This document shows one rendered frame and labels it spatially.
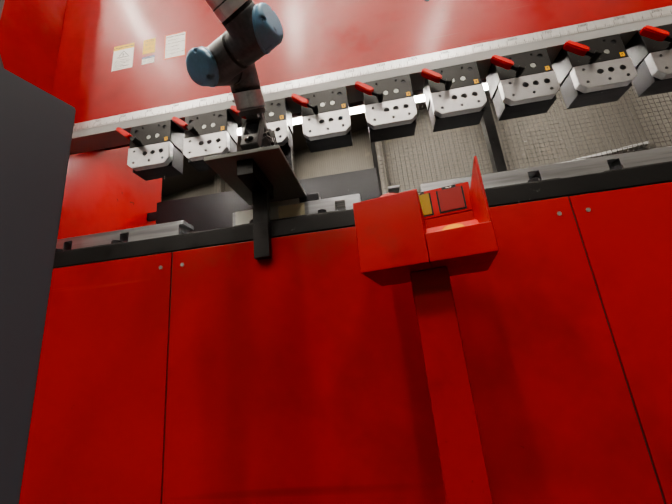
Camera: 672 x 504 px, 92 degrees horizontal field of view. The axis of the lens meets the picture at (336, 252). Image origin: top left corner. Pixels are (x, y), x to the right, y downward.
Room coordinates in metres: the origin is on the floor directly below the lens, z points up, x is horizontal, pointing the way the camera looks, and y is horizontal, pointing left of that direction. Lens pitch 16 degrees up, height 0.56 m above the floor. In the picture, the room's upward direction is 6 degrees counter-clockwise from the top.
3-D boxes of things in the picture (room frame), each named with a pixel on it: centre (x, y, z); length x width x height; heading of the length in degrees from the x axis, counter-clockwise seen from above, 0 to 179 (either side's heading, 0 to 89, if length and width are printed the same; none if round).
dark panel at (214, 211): (1.46, 0.33, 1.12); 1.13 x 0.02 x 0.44; 83
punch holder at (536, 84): (0.83, -0.61, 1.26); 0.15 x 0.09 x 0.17; 83
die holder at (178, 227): (0.99, 0.71, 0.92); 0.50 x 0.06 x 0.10; 83
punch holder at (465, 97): (0.85, -0.41, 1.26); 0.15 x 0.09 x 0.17; 83
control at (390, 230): (0.54, -0.15, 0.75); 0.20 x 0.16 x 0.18; 72
